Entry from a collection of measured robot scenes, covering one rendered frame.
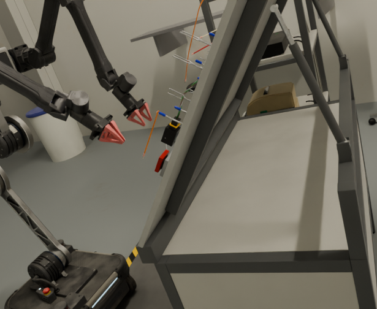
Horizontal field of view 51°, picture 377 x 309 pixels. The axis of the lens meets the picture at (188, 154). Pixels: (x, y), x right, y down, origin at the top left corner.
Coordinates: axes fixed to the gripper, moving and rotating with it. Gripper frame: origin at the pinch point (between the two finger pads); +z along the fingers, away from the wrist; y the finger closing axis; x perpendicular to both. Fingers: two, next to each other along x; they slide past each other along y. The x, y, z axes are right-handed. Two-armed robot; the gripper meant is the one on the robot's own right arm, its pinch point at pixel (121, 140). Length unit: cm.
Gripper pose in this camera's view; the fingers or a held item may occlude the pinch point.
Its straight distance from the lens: 137.4
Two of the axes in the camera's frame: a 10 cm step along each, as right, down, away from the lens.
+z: 8.3, 5.5, -0.4
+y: 3.4, -4.6, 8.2
